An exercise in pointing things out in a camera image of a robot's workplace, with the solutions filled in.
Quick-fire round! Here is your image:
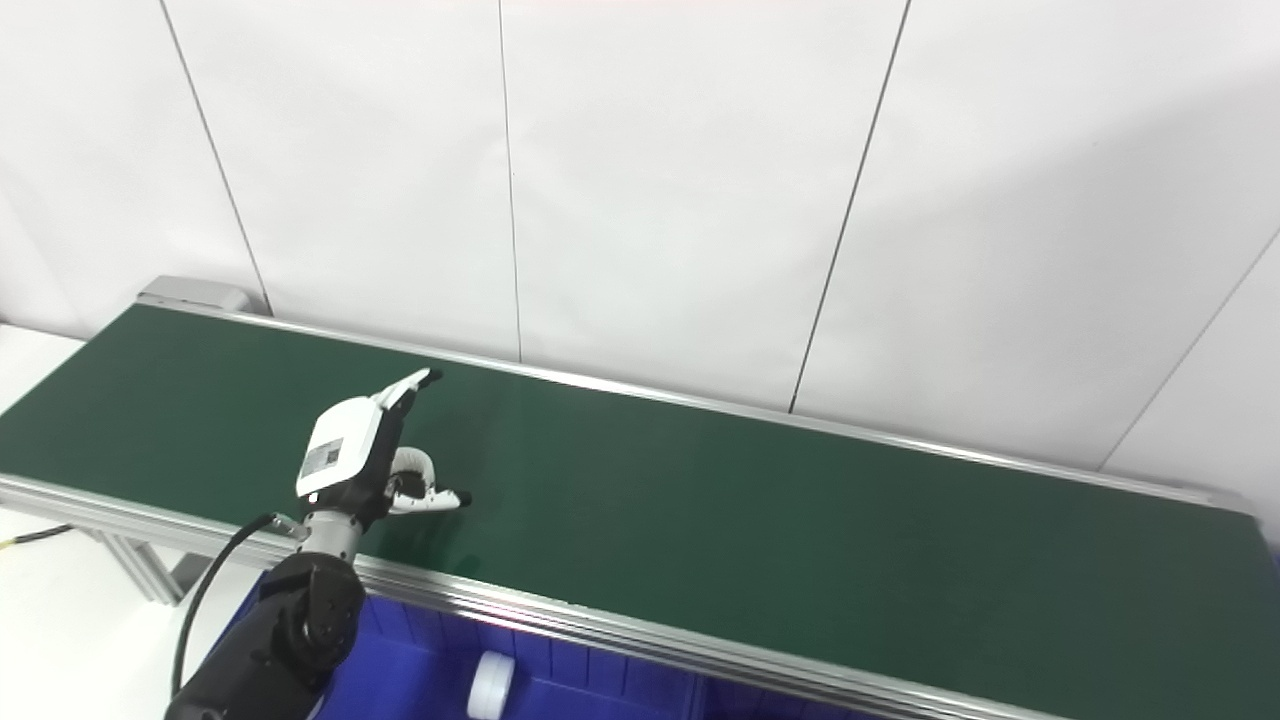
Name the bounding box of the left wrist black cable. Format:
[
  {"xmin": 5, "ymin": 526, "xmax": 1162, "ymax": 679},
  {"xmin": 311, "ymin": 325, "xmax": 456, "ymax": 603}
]
[{"xmin": 169, "ymin": 512, "xmax": 309, "ymax": 703}]

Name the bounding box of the blue bin with black parts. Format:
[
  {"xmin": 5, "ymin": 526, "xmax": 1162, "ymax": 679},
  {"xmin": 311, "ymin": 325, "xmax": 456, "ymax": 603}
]
[{"xmin": 698, "ymin": 676, "xmax": 901, "ymax": 720}]

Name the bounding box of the aluminium conveyor leg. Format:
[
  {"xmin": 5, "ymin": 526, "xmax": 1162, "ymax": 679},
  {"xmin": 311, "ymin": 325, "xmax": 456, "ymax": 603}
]
[{"xmin": 84, "ymin": 527, "xmax": 213, "ymax": 607}]

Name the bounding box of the grey conveyor end housing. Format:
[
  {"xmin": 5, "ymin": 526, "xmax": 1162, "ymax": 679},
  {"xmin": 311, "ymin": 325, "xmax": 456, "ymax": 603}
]
[{"xmin": 136, "ymin": 276, "xmax": 252, "ymax": 314}]

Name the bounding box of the green conveyor belt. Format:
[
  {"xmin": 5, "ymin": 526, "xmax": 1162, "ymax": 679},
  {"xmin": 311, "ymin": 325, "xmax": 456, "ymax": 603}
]
[
  {"xmin": 0, "ymin": 298, "xmax": 1280, "ymax": 720},
  {"xmin": 0, "ymin": 304, "xmax": 1280, "ymax": 720}
]

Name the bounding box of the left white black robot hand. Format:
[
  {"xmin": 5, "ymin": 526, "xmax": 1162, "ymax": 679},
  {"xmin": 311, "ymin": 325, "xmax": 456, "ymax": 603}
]
[{"xmin": 295, "ymin": 367, "xmax": 474, "ymax": 531}]

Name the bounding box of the white plastic ring part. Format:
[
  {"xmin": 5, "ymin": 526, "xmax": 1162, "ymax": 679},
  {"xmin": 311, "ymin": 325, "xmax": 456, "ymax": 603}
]
[
  {"xmin": 390, "ymin": 446, "xmax": 439, "ymax": 502},
  {"xmin": 466, "ymin": 651, "xmax": 517, "ymax": 720}
]

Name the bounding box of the blue bin with white parts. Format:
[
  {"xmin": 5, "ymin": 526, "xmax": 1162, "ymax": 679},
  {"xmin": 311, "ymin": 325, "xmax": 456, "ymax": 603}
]
[{"xmin": 212, "ymin": 588, "xmax": 703, "ymax": 720}]

